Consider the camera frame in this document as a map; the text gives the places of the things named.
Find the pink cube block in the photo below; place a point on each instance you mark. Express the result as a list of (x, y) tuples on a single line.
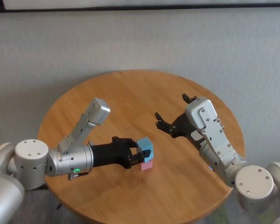
[(146, 166)]

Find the blue cube block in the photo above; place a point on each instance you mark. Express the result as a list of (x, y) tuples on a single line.
[(149, 159), (145, 144)]

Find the black wall trim strip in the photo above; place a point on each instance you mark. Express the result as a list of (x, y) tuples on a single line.
[(140, 9)]

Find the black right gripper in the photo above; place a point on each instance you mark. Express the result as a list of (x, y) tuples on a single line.
[(184, 129)]

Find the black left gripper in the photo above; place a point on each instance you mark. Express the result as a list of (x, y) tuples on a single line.
[(112, 154)]

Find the black table leg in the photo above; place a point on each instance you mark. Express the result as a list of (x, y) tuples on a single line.
[(59, 206)]

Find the white foam wall panel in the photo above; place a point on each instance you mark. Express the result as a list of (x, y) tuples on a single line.
[(140, 3)]

